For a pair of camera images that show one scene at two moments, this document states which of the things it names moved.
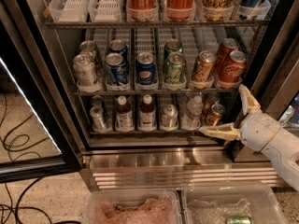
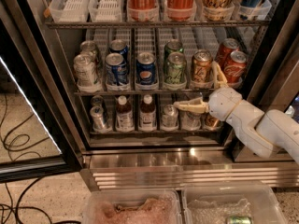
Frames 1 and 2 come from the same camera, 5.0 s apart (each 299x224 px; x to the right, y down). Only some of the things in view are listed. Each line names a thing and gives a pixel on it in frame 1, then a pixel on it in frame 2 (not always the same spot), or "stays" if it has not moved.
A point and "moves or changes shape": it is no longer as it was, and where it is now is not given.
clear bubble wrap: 207,212 stays
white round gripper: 256,132 → 223,104
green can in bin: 240,219 stays
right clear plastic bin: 230,204 stays
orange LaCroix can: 204,66 moves or changes shape
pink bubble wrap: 157,210 stays
